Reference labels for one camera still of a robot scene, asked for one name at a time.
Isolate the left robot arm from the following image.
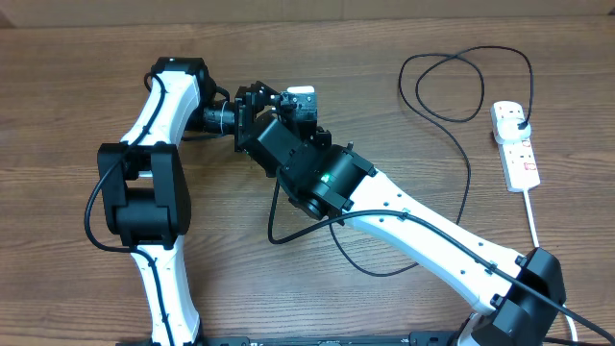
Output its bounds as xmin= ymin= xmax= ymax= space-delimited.
xmin=84 ymin=57 xmax=279 ymax=345

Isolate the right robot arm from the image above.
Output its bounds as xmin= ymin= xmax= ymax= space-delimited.
xmin=234 ymin=91 xmax=566 ymax=345

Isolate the white charger adapter plug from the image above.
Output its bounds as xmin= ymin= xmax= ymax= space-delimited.
xmin=493 ymin=118 xmax=531 ymax=145

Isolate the white power strip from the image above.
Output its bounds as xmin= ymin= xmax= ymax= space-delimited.
xmin=490 ymin=101 xmax=540 ymax=192

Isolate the white power strip cord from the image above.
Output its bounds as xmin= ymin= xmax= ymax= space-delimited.
xmin=522 ymin=188 xmax=579 ymax=343

